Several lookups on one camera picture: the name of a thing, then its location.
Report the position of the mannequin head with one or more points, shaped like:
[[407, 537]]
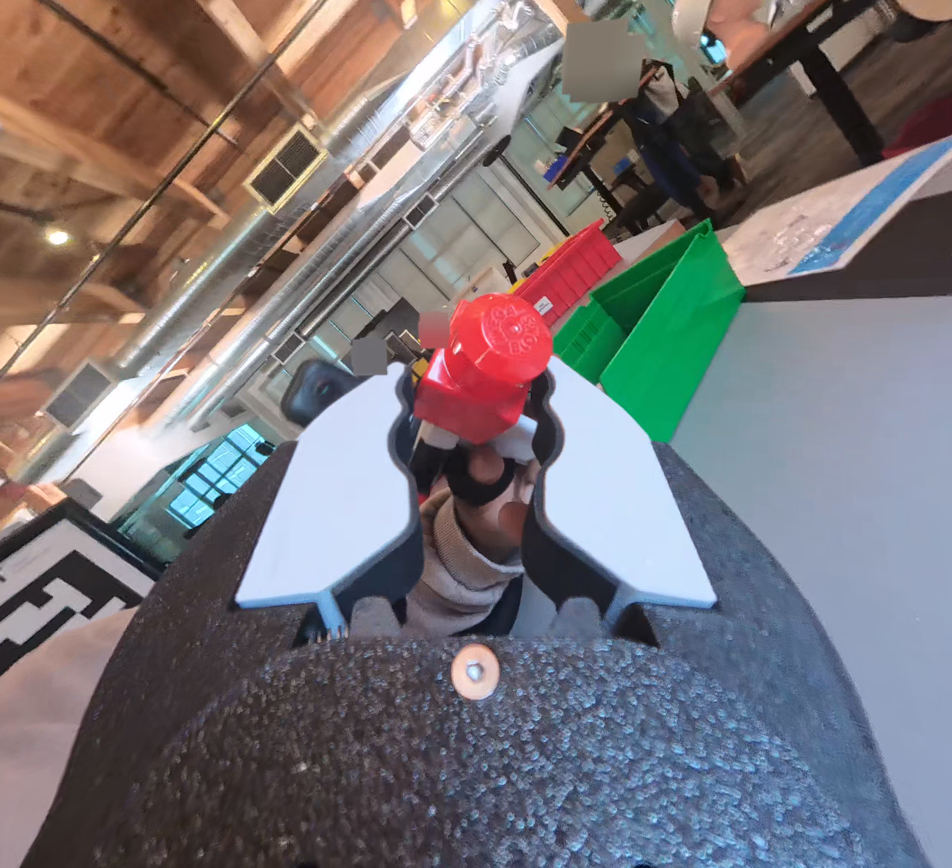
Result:
[[736, 5]]

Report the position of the air vent grille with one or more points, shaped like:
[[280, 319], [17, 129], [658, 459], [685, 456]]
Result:
[[286, 169], [78, 396]]

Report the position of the person's beige sweatshirt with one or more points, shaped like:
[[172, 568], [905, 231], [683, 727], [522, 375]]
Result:
[[33, 734]]

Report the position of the black floor lamp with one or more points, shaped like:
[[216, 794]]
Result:
[[497, 150]]

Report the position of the white and blue paper leaflet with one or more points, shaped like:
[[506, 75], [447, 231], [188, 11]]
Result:
[[840, 221]]

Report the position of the green plastic bin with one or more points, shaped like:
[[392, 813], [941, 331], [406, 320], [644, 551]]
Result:
[[669, 332]]

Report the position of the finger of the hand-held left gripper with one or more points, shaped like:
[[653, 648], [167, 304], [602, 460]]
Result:
[[442, 438], [517, 440]]

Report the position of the silver air duct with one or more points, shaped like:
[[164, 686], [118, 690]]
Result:
[[245, 251]]

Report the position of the wooden desk with black legs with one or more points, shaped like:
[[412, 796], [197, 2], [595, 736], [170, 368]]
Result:
[[595, 139], [840, 87]]

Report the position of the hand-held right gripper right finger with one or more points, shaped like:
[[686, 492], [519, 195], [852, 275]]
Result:
[[617, 496]]

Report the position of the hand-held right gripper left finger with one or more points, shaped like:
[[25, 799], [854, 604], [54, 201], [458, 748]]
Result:
[[335, 496]]

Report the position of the person's left forearm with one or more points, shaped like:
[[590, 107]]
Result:
[[454, 585]]

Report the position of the red plastic bin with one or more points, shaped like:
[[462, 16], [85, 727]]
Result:
[[573, 269], [930, 124]]

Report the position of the blue bin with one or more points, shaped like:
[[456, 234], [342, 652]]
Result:
[[558, 169]]

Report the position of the person's left hand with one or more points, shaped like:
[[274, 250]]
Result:
[[483, 470]]

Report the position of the round ceiling light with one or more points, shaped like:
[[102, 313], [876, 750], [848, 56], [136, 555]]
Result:
[[57, 237]]

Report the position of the yellow plastic bin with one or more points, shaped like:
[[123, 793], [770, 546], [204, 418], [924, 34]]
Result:
[[529, 279]]

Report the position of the red plastic block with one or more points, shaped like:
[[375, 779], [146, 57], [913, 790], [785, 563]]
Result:
[[513, 340]]

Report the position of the white hard hat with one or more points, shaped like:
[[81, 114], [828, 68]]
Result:
[[695, 2]]

